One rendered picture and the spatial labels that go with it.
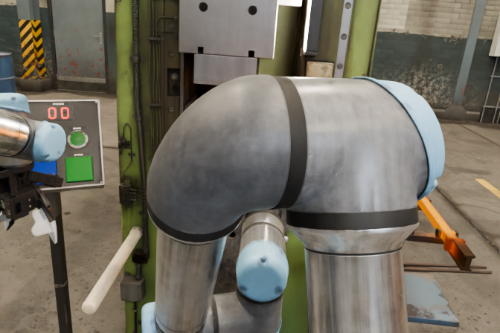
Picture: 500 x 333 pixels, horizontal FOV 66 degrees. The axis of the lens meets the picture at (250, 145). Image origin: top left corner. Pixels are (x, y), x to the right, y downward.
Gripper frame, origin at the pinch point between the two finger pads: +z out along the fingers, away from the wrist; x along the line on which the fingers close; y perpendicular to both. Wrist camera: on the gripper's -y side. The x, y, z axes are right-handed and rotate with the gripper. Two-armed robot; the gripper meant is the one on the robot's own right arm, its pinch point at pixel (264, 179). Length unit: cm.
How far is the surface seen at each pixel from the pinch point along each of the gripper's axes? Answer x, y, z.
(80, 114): -59, -5, 34
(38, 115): -69, -5, 29
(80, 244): -116, 107, 138
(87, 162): -54, 9, 27
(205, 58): -21, -24, 41
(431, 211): 53, 18, 29
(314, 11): 13, -41, 50
